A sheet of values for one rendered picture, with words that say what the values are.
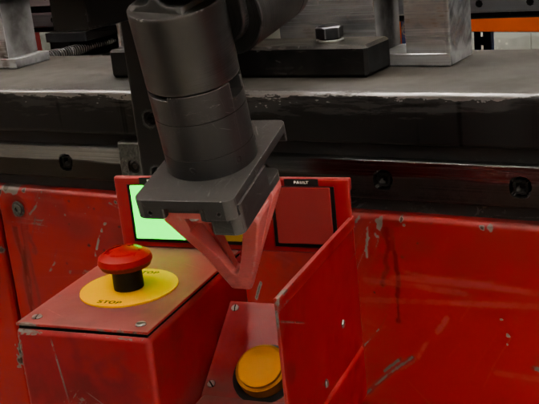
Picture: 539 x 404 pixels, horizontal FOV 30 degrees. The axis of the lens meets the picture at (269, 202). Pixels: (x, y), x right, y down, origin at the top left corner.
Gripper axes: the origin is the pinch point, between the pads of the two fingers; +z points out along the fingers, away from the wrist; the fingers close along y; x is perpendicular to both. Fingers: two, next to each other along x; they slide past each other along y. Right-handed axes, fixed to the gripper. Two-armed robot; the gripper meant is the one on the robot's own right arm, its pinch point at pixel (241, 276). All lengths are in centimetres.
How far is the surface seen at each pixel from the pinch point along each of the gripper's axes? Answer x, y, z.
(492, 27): 18, 207, 68
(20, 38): 48, 48, 1
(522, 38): 48, 465, 181
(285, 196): 0.2, 10.4, 0.1
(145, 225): 12.6, 9.8, 2.8
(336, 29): 2.7, 35.2, -3.0
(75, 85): 31.1, 32.7, 0.9
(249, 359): 1.0, 0.2, 7.5
